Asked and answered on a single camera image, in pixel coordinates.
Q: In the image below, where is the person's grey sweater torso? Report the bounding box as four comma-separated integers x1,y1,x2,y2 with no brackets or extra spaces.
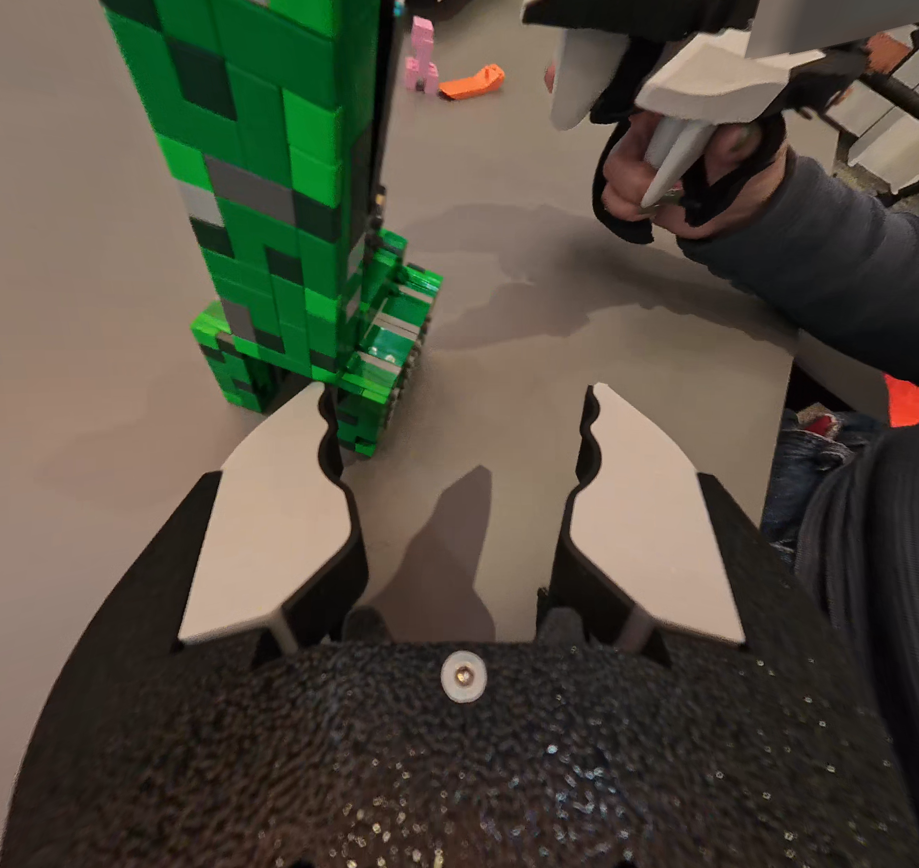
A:
793,426,919,819

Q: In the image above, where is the orange red object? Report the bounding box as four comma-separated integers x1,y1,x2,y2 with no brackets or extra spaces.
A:
885,374,919,429

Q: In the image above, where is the pink brick pig figure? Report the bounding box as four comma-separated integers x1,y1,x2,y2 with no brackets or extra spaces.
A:
404,17,440,93

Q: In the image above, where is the green pixel brick figure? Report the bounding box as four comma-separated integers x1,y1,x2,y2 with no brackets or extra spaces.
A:
79,0,444,460

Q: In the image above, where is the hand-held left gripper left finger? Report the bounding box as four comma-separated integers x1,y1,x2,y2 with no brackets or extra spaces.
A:
178,382,369,654

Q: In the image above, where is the orange brick piece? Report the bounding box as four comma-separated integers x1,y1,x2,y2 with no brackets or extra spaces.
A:
438,64,505,102

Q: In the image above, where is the person's right hand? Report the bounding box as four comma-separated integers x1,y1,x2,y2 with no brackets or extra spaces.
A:
599,113,791,243

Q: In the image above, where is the person's blue jeans leg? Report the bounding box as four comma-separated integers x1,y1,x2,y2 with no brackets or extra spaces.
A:
760,408,887,575

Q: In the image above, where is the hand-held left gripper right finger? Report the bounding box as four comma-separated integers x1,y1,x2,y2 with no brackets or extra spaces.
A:
547,383,746,654

